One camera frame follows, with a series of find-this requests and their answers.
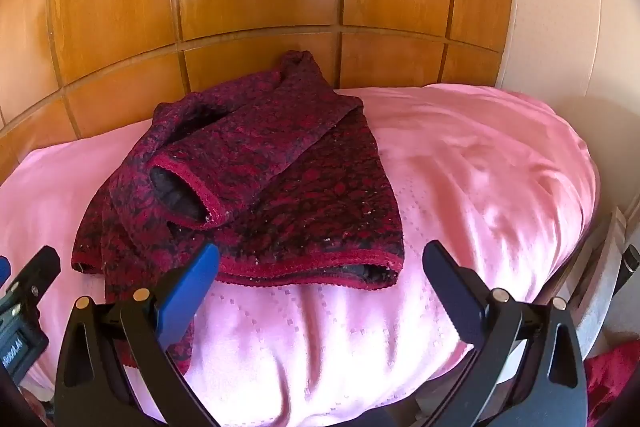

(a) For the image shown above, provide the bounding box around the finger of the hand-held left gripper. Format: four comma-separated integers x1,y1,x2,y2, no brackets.
0,245,62,308

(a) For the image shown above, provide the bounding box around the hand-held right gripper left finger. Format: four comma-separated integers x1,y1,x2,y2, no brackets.
52,243,221,427

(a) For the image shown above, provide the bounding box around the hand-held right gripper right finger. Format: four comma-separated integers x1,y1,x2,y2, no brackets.
400,240,589,427

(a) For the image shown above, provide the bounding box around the dark red patterned sweater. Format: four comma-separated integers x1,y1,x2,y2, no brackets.
70,49,406,376

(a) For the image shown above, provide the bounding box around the pink blanket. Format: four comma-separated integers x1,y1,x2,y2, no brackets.
0,82,601,427

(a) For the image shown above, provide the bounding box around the grey wooden chair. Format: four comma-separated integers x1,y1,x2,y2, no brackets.
542,206,640,338

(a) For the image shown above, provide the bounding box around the red cloth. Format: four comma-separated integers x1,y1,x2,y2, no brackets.
584,341,640,427

